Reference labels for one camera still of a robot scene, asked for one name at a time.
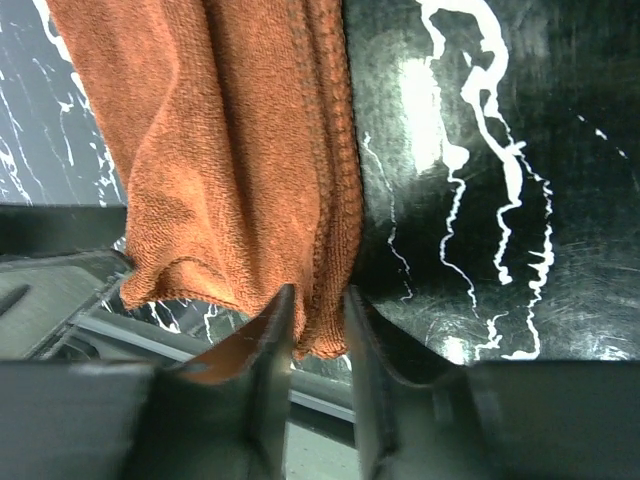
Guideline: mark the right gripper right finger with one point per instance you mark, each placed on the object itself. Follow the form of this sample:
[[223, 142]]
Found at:
[[420, 416]]

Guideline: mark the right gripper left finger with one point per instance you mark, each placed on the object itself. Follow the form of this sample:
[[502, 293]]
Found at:
[[220, 415]]

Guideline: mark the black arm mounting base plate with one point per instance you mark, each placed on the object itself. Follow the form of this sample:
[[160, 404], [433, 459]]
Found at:
[[57, 264]]

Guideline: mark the brown towel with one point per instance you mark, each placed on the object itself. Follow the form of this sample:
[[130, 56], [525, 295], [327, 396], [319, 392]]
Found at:
[[230, 124]]

